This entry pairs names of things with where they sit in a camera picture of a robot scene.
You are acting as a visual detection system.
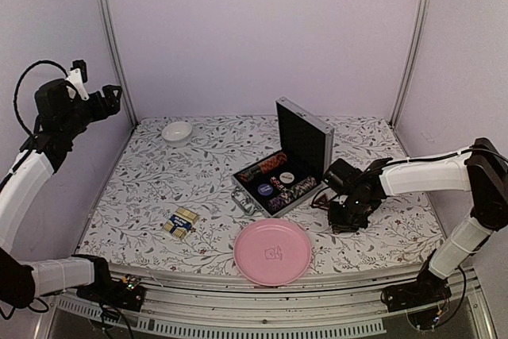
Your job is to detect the white ceramic bowl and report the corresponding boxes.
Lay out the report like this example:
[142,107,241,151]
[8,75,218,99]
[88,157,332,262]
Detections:
[161,121,193,148]

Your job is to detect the red dice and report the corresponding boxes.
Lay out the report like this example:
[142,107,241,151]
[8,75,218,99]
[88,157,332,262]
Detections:
[270,176,286,192]

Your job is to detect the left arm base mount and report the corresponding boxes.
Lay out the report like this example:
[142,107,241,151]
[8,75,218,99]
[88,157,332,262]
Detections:
[76,275,146,312]

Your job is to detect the blue playing card deck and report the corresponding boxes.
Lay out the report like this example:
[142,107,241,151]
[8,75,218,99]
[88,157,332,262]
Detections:
[162,206,199,239]

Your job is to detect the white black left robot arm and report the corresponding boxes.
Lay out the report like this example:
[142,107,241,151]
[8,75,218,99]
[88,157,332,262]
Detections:
[1,79,122,309]

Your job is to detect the aluminium poker chip case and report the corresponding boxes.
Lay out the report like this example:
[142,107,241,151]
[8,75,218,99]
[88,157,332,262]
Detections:
[231,97,334,218]

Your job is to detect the lower row of poker chips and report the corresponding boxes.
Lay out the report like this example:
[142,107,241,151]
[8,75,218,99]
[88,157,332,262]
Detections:
[267,176,317,214]

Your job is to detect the upper row of poker chips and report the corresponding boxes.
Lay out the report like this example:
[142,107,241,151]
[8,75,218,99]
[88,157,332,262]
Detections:
[239,152,287,183]

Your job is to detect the black triangular card box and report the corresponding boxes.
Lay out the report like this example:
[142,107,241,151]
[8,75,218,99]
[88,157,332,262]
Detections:
[310,194,329,210]

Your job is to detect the row of poker chips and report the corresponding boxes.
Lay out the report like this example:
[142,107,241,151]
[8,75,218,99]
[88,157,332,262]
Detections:
[267,176,317,214]
[239,152,287,183]

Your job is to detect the clear dealer button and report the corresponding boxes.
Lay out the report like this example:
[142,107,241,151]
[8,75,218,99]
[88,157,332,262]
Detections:
[279,171,295,184]

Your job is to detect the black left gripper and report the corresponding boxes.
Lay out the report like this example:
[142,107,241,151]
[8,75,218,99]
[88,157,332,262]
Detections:
[62,83,122,138]

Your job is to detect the aluminium frame post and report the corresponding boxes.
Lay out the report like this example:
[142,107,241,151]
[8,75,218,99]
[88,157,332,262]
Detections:
[97,0,139,127]
[389,0,431,129]

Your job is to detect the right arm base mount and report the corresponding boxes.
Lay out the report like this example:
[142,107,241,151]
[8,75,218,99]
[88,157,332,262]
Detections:
[380,275,452,312]

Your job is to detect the right aluminium frame post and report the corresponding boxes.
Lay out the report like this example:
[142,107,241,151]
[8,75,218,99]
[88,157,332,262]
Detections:
[389,0,431,129]

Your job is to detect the pink plastic plate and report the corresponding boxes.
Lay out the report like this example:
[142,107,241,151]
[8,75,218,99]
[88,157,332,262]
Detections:
[233,218,312,287]

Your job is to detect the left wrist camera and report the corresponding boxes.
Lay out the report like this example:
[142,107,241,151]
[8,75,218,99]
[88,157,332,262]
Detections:
[66,60,90,101]

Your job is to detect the left aluminium frame post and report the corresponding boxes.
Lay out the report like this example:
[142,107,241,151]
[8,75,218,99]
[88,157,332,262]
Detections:
[97,0,139,127]

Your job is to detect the purple small blind button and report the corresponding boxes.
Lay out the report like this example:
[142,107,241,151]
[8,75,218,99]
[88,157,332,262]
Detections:
[257,183,273,197]

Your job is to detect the front aluminium rail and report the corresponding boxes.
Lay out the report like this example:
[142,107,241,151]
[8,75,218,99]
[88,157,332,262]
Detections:
[51,267,483,336]

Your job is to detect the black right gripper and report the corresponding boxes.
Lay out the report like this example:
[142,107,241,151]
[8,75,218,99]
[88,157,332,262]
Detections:
[329,194,374,232]

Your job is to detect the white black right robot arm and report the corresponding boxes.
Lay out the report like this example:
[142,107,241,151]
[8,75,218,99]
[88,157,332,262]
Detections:
[323,138,507,304]

